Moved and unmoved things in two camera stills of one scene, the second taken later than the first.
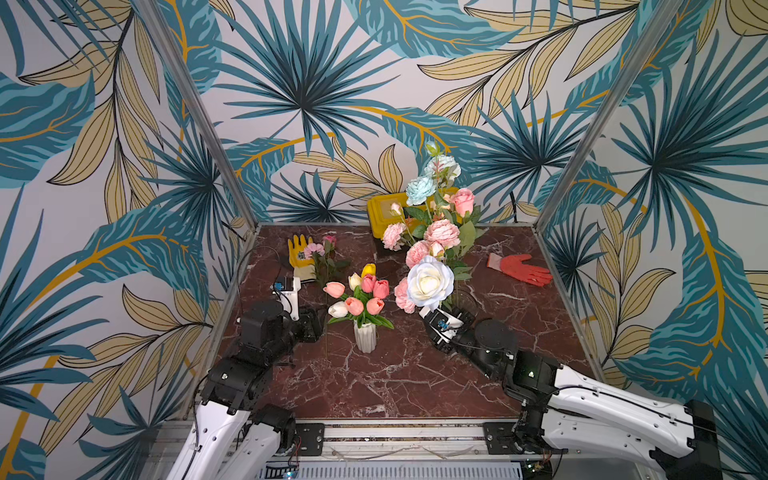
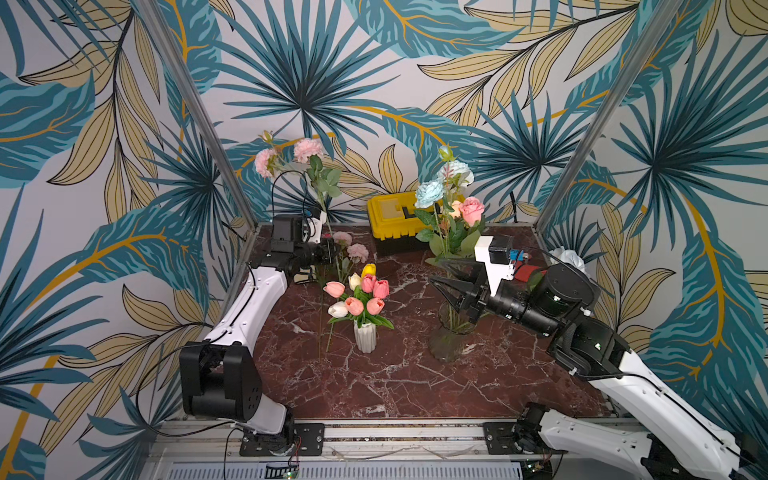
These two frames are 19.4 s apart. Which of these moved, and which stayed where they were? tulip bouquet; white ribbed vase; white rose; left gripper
Moved: left gripper; white rose
Stayed: white ribbed vase; tulip bouquet
